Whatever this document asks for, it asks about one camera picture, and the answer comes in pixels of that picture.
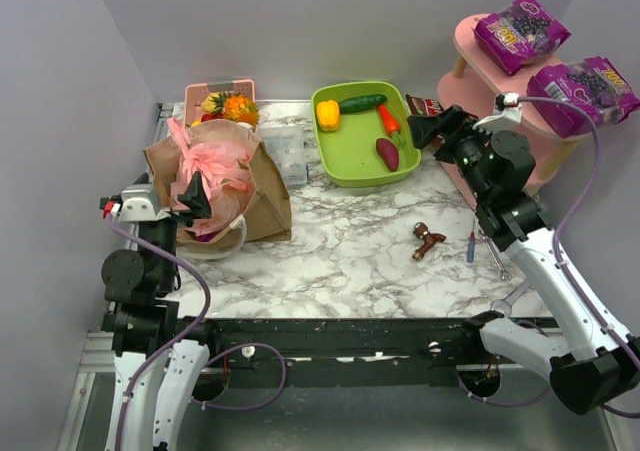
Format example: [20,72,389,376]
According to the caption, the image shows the yellow toy bell pepper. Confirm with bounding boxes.
[316,100,341,132]

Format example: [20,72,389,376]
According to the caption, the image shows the brown metal faucet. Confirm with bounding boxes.
[412,222,446,261]

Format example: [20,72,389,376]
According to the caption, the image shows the purple snack bag upper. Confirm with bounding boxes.
[473,0,571,76]

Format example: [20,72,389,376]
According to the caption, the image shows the brown chocolate snack pack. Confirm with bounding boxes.
[405,94,444,117]

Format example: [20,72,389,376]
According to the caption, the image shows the black table edge rail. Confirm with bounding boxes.
[164,315,566,390]

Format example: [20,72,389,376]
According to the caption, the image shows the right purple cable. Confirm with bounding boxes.
[517,95,640,345]

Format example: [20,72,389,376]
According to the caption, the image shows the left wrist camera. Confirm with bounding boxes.
[99,184,170,223]

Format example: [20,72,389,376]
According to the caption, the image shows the purple snack bag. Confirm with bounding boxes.
[526,56,639,139]
[473,0,571,76]

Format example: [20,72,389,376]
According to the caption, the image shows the blue handled screwdriver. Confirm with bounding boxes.
[466,224,476,263]

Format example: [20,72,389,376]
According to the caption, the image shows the brown paper grocery bag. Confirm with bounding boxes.
[143,120,292,253]

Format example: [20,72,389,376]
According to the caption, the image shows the pink basket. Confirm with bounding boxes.
[183,79,260,128]

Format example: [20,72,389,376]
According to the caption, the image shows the orange toy carrot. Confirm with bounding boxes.
[377,104,404,149]

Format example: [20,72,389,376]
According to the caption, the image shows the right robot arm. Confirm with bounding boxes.
[407,106,639,415]

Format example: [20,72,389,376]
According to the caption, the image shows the toy fruit bunch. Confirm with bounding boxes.
[190,92,259,127]

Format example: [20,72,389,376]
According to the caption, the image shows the purple snack bag lower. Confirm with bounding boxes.
[526,56,639,139]

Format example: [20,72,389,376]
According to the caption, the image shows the pink two-tier shelf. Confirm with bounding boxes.
[437,14,584,195]

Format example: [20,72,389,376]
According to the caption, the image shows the pink plastic bag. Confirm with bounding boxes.
[168,118,254,242]

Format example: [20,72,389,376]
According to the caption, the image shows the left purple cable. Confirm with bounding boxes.
[107,213,211,451]

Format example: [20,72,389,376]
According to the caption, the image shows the clear plastic box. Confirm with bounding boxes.
[257,125,308,187]

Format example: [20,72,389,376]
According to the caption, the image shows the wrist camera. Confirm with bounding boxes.
[99,184,170,223]
[472,92,523,133]

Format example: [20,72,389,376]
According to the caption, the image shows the purple toy sweet potato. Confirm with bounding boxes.
[375,138,400,172]

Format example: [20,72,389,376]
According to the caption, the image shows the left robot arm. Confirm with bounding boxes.
[99,173,211,450]

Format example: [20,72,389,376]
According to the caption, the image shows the green toy cucumber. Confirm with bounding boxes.
[338,94,387,114]

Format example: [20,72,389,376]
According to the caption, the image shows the purple cable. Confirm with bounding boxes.
[517,95,640,345]
[107,213,211,451]

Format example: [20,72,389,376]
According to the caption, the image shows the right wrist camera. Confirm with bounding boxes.
[472,92,523,133]

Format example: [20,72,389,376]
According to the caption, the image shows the silver wrench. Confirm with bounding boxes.
[479,230,511,281]

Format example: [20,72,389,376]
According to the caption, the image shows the green plastic bin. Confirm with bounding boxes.
[311,81,422,188]

